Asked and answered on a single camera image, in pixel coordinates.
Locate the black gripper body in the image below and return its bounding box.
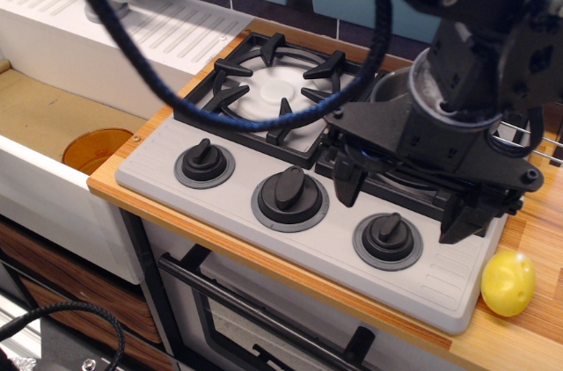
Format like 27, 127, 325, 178
325, 51, 544, 194

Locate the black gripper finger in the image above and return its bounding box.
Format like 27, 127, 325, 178
439, 185, 523, 244
333, 151, 365, 207

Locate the yellow toy potato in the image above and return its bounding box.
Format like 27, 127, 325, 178
480, 251, 536, 317

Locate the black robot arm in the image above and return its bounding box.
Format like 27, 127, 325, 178
326, 0, 562, 244

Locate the stainless steel pot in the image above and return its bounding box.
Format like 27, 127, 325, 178
369, 68, 410, 103

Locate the black middle stove knob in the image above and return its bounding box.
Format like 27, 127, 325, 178
251, 166, 330, 233

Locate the black stove knob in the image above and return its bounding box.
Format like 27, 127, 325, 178
353, 213, 423, 272
174, 138, 236, 190
251, 166, 330, 233

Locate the black right stove knob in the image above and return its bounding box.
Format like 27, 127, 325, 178
353, 213, 423, 272

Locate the grey toy stove top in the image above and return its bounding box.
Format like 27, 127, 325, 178
113, 31, 536, 337

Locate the black left stove knob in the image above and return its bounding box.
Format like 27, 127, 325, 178
174, 138, 236, 190

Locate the black left burner grate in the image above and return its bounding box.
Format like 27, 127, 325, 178
186, 33, 361, 169

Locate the toy oven door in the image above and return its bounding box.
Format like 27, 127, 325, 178
144, 222, 456, 370

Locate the orange plastic plate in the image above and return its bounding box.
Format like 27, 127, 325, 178
62, 127, 133, 175

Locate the white toy sink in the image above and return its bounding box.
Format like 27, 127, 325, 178
0, 0, 256, 287

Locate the wooden drawer front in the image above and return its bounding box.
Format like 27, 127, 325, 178
1, 217, 175, 370

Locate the black blue braided cable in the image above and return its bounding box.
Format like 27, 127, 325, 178
59, 0, 393, 134

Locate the black braided cable lower left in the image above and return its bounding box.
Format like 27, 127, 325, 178
0, 300, 127, 371

